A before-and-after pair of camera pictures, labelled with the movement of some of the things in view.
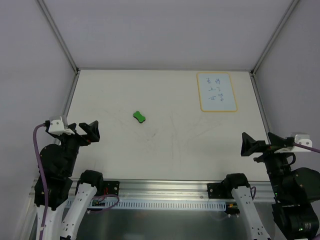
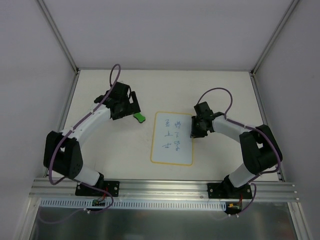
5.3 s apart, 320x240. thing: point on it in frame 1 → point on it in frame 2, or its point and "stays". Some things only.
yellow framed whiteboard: (216, 92) → (172, 143)
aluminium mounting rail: (176, 190) stays
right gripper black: (264, 147) → (195, 127)
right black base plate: (218, 190) stays
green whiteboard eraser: (140, 118) stays
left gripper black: (78, 137) → (133, 105)
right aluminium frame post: (263, 56) stays
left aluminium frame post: (58, 35) stays
